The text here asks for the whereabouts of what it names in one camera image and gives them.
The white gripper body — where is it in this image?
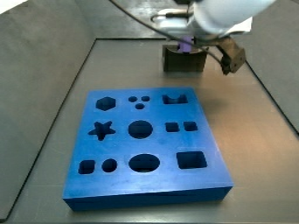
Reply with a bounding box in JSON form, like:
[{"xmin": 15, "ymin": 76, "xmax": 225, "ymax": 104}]
[{"xmin": 157, "ymin": 9, "xmax": 253, "ymax": 39}]

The purple double-square block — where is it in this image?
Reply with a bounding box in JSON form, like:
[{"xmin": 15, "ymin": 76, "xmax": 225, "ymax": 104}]
[{"xmin": 178, "ymin": 36, "xmax": 193, "ymax": 53}]

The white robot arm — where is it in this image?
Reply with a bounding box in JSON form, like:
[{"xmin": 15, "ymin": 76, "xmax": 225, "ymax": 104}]
[{"xmin": 153, "ymin": 0, "xmax": 277, "ymax": 41}]

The blue shape-sorting board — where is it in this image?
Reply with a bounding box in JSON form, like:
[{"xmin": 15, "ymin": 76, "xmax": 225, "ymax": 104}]
[{"xmin": 63, "ymin": 87, "xmax": 234, "ymax": 211}]

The black cable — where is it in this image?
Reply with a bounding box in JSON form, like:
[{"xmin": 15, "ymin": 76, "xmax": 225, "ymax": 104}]
[{"xmin": 107, "ymin": 0, "xmax": 232, "ymax": 74}]

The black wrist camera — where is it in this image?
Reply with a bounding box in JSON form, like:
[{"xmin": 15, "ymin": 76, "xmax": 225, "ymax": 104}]
[{"xmin": 216, "ymin": 37, "xmax": 248, "ymax": 75}]

